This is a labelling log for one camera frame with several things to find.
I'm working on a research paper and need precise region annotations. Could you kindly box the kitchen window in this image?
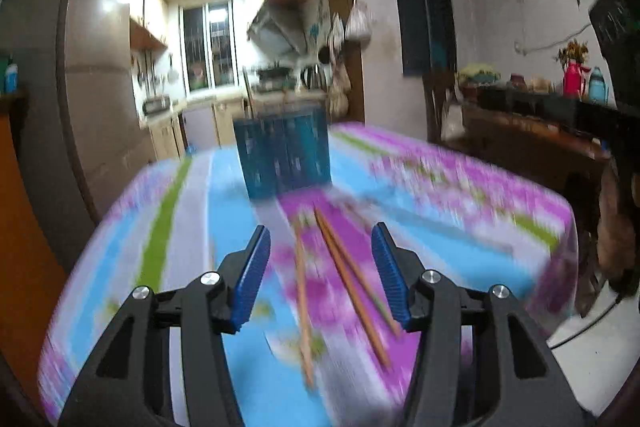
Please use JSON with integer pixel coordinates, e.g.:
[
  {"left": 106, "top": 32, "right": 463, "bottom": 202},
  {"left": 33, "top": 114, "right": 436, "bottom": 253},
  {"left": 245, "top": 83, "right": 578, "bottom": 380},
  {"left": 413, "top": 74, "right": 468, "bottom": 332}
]
[{"left": 180, "top": 0, "right": 238, "bottom": 95}]

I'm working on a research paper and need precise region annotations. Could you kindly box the person right hand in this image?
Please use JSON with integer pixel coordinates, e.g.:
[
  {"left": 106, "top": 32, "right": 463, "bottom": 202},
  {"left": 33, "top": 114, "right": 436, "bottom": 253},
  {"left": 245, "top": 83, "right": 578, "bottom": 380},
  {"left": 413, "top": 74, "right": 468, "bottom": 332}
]
[{"left": 597, "top": 160, "right": 634, "bottom": 280}]

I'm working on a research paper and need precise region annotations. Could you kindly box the red thermos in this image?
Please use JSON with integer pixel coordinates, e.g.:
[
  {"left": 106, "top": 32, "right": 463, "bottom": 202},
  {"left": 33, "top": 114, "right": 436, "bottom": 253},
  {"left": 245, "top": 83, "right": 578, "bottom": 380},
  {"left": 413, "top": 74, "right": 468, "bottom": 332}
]
[{"left": 563, "top": 61, "right": 590, "bottom": 98}]

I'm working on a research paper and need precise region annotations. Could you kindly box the orange wooden cabinet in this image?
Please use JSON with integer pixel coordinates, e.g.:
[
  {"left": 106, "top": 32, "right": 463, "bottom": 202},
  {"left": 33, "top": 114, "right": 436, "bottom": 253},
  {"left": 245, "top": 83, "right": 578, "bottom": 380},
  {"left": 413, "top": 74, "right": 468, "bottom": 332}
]
[{"left": 0, "top": 91, "right": 68, "bottom": 408}]

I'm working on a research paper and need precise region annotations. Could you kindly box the dark wooden side table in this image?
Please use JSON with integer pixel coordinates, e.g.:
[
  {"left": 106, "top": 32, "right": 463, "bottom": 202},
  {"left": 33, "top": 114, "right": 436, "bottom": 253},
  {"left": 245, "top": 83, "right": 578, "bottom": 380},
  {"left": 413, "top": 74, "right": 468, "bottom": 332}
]
[{"left": 459, "top": 85, "right": 622, "bottom": 228}]

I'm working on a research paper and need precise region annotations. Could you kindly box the wooden chair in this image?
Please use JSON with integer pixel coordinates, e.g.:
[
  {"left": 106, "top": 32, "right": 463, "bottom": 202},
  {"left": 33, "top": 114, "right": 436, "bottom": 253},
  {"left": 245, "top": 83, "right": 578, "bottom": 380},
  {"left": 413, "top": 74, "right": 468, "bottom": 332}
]
[{"left": 422, "top": 69, "right": 465, "bottom": 152}]

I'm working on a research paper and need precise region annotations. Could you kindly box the floral striped tablecloth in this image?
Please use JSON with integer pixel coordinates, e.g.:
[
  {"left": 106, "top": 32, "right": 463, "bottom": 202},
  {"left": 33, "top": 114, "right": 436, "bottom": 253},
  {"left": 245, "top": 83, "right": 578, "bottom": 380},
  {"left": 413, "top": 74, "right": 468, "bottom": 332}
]
[{"left": 38, "top": 124, "right": 578, "bottom": 426}]

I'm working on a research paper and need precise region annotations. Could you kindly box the white hanging plastic bag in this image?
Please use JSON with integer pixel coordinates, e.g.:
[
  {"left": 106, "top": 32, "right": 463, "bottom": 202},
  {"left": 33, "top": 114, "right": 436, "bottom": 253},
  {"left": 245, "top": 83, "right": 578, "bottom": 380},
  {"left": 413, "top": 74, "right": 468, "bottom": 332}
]
[{"left": 344, "top": 1, "right": 372, "bottom": 42}]

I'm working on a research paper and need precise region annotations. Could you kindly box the silver toaster oven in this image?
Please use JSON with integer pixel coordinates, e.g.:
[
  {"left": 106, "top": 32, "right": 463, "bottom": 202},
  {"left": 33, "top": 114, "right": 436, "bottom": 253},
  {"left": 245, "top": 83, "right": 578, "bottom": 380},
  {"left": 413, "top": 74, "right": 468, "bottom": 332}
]
[{"left": 142, "top": 94, "right": 171, "bottom": 117}]

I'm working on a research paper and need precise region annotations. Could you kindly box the blue perforated utensil holder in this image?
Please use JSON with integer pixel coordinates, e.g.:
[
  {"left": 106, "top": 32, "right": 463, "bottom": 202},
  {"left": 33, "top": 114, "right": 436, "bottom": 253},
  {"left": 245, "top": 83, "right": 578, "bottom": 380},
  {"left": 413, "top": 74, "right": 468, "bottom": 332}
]
[{"left": 233, "top": 104, "right": 331, "bottom": 200}]

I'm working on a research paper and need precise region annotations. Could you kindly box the steel electric kettle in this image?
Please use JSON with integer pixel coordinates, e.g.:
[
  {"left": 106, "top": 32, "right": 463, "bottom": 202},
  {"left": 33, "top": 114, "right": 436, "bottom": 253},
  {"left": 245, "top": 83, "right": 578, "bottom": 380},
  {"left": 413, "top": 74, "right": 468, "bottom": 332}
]
[{"left": 299, "top": 64, "right": 328, "bottom": 91}]

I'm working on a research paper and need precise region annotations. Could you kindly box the blue lidded jar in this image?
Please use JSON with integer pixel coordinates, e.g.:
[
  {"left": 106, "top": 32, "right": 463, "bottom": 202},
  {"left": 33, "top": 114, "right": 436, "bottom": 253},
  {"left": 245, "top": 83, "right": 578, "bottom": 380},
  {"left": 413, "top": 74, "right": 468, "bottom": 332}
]
[{"left": 4, "top": 63, "right": 18, "bottom": 94}]

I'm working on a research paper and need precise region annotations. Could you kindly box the black wok on stove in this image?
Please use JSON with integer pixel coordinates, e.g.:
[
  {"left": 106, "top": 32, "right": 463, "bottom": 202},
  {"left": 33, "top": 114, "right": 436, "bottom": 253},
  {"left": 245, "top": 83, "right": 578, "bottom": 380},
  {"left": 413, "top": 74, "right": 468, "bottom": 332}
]
[{"left": 255, "top": 65, "right": 296, "bottom": 91}]

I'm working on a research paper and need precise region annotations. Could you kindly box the steel range hood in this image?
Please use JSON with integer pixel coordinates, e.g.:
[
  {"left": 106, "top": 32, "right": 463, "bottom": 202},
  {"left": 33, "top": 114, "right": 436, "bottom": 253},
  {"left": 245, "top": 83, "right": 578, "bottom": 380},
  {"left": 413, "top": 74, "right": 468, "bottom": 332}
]
[{"left": 247, "top": 3, "right": 307, "bottom": 60}]

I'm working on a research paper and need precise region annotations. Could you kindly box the silver three-door refrigerator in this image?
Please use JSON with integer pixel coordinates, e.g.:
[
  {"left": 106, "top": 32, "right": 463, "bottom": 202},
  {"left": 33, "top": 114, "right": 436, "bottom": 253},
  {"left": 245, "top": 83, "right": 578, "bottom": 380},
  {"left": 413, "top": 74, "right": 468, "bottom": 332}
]
[{"left": 1, "top": 0, "right": 153, "bottom": 271}]

